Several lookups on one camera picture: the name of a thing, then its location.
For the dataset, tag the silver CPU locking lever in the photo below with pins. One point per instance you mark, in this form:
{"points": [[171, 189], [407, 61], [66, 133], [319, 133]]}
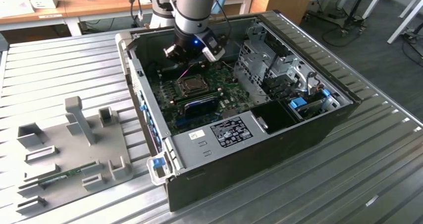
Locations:
{"points": [[185, 72]]}

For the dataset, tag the silver green CPU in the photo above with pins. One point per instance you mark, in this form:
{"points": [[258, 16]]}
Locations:
{"points": [[195, 84]]}

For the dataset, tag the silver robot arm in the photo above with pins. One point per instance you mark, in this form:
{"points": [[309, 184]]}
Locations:
{"points": [[191, 16]]}

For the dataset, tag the CPU socket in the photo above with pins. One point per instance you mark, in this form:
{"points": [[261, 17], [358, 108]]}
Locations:
{"points": [[187, 95]]}

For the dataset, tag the RAM slot white latches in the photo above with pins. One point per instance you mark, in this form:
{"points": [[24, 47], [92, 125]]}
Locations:
{"points": [[198, 95], [198, 98]]}

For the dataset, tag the RAM slot black latches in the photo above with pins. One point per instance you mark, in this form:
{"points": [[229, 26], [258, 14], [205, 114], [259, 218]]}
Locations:
{"points": [[198, 96], [198, 100]]}

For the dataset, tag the silver perforated drive cage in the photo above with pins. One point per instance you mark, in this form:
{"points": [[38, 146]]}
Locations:
{"points": [[253, 68]]}

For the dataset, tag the green motherboard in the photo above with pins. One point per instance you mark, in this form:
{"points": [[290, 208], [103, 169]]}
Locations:
{"points": [[231, 97]]}

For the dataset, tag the black graphics card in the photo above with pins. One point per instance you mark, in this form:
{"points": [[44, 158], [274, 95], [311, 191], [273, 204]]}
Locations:
{"points": [[202, 108]]}

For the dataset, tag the wooden top desk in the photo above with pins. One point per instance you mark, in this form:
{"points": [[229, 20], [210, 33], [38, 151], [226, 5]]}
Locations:
{"points": [[99, 3], [50, 12]]}

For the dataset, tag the wooden cabinet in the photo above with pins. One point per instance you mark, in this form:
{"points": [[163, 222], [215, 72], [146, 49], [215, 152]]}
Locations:
{"points": [[287, 1]]}

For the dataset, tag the hard disk in blue carrier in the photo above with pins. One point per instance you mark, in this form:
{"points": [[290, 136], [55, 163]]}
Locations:
{"points": [[298, 102]]}

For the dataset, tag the grey power supply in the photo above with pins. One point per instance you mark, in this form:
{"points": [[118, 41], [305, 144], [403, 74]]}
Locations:
{"points": [[205, 149]]}

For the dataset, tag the blue case release latch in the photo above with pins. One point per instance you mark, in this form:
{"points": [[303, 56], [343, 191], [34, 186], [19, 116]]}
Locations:
{"points": [[156, 162]]}

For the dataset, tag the black grey PC case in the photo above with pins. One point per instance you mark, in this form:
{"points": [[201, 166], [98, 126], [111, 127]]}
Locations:
{"points": [[238, 174]]}

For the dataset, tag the black wheeled stand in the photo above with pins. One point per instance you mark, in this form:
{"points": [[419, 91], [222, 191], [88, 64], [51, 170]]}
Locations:
{"points": [[354, 16]]}

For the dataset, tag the grey parts rack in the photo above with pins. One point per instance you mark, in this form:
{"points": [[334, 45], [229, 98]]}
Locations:
{"points": [[76, 157]]}

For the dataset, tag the white paper sheets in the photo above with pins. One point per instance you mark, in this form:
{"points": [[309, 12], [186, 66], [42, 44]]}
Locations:
{"points": [[14, 6]]}

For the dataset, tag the green RAM stick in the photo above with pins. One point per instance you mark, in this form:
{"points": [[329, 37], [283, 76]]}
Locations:
{"points": [[60, 176]]}

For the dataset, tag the white tape strip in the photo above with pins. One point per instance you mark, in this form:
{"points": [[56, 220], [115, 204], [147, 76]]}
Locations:
{"points": [[371, 200]]}

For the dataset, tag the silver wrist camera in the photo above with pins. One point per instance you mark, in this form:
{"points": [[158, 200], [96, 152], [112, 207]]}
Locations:
{"points": [[213, 48]]}

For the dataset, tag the blue disk bay rail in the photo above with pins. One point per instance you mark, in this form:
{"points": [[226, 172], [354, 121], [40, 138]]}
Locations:
{"points": [[326, 93]]}

